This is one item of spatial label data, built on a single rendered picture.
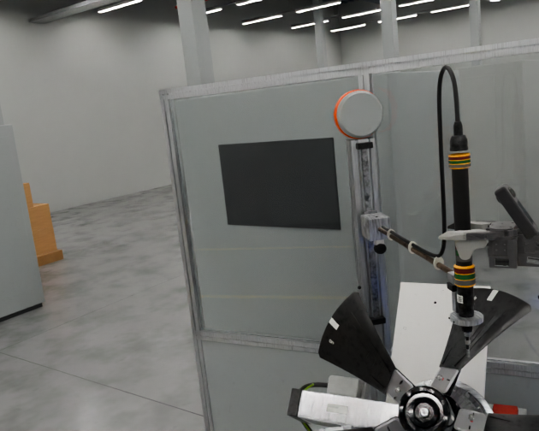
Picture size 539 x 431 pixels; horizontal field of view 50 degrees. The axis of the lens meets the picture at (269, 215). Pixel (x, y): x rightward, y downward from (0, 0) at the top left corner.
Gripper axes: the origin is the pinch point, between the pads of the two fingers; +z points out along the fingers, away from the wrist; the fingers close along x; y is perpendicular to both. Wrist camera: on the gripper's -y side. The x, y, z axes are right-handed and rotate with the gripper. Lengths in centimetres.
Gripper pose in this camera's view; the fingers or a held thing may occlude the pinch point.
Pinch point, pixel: (447, 228)
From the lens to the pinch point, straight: 128.0
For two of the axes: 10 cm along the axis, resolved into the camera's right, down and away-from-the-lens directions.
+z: -8.8, 0.0, 4.8
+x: 4.6, -2.1, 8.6
